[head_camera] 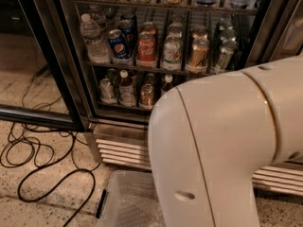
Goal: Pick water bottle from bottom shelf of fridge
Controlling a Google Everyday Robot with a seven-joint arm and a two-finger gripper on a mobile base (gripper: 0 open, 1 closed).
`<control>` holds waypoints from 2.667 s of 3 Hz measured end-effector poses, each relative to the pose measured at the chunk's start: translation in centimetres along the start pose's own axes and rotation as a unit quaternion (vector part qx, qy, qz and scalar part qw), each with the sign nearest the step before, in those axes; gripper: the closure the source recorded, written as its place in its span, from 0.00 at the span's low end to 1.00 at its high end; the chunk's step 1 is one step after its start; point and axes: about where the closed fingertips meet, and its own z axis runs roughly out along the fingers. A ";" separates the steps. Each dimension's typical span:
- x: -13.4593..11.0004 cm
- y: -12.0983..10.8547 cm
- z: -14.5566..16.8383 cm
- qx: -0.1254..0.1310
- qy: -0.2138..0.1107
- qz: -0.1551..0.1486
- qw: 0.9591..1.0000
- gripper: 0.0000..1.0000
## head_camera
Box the blue pepsi can behind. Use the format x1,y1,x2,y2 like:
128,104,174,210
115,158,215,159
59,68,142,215
117,20,136,50

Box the silver can bottom shelf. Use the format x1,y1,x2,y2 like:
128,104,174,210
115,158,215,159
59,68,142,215
99,79,117,104

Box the gold orange soda can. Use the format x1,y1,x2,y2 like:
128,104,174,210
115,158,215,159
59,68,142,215
187,38,209,74

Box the brown bottle white label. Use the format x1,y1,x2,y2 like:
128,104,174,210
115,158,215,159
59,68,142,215
119,70,136,107

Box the red coca cola can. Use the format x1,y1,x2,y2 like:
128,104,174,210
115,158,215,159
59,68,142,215
136,32,156,67

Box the black floor cable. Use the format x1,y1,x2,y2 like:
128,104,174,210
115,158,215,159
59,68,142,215
0,63,101,227

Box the blue pepsi can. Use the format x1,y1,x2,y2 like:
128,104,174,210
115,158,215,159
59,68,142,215
117,20,136,50
107,29,131,60

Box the open glass fridge door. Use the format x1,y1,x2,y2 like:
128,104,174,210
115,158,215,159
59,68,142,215
0,0,87,131

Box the gold can bottom shelf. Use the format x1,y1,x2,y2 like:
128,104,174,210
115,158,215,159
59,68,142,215
139,83,154,110

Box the white green soda can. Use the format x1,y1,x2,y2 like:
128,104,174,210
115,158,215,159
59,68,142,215
161,37,183,71

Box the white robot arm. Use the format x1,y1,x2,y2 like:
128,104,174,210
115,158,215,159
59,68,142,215
148,56,303,227

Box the large water bottle middle shelf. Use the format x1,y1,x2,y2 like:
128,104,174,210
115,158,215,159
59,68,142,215
80,13,110,63

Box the clear plastic storage bin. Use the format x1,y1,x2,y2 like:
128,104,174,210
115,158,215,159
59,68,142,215
96,170,166,227

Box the brown tea bottle white cap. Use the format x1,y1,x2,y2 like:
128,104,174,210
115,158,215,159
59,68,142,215
161,74,173,95

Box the bubble wrap sheet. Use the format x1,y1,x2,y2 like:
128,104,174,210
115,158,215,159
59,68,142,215
115,186,166,227

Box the green silver soda can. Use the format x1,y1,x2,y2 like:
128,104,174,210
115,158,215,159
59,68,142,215
213,40,238,74

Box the stainless steel fridge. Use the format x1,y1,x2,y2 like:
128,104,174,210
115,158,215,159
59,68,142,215
12,0,303,198

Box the blue pepsi can front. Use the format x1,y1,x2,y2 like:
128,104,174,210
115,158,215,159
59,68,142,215
107,29,131,60

